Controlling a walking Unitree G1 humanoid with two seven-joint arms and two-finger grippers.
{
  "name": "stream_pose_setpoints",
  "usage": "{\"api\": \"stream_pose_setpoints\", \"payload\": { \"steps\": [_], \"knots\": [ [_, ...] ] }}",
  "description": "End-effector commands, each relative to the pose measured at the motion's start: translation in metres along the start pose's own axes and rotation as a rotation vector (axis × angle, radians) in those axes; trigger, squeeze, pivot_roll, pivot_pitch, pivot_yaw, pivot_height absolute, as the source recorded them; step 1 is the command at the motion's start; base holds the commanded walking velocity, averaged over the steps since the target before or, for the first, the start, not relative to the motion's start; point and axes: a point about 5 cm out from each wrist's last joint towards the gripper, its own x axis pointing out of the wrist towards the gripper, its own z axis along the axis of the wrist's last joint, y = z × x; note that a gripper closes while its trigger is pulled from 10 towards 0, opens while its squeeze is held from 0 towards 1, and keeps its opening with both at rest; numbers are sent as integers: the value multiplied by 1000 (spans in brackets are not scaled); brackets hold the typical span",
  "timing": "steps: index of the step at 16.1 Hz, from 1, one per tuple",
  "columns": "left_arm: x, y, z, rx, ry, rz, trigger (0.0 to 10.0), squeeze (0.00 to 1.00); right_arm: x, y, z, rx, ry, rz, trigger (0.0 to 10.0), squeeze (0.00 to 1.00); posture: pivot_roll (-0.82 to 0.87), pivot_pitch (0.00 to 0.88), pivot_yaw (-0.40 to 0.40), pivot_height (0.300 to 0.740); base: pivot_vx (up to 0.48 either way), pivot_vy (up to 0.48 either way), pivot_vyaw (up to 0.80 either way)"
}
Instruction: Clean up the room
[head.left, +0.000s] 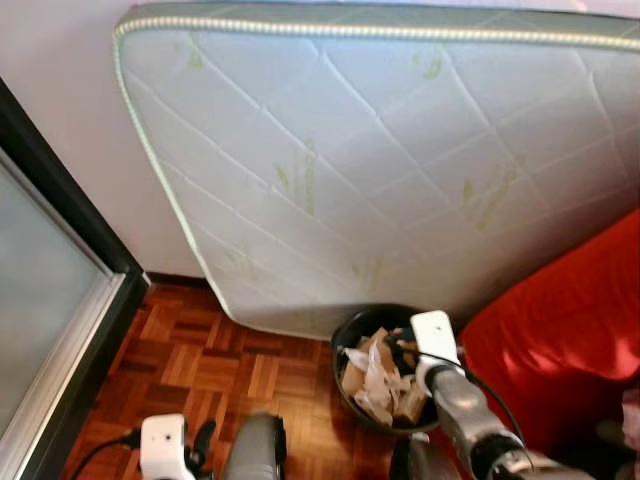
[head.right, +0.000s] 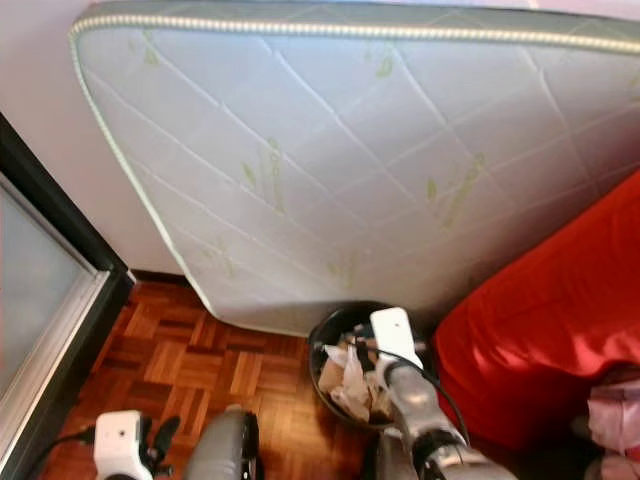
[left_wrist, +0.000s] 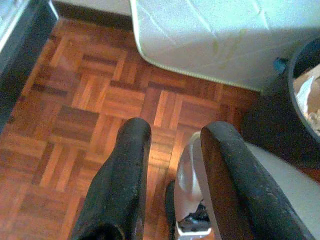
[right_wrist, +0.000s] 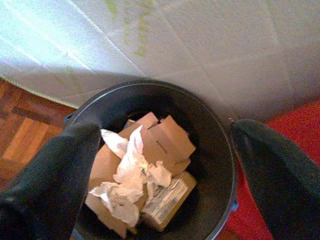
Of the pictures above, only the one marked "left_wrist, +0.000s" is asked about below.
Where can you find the black round bin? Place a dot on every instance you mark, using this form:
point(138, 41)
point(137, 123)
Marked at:
point(275, 125)

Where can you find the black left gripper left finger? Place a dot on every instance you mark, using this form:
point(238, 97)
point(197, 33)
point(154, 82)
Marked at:
point(117, 190)

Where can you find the silver robot leg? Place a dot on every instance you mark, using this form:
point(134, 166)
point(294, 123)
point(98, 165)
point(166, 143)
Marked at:
point(187, 170)

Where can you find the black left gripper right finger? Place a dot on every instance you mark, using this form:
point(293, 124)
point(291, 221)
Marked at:
point(237, 190)

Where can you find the crumpled paper rubbish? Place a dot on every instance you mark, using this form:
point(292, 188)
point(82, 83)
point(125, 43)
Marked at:
point(310, 100)

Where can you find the small blue object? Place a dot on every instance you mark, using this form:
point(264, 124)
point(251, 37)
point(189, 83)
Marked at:
point(280, 65)

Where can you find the dark furniture edge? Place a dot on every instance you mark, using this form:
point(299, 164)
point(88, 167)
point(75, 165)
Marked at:
point(22, 62)

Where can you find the white mattress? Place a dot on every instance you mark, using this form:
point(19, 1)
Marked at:
point(212, 30)

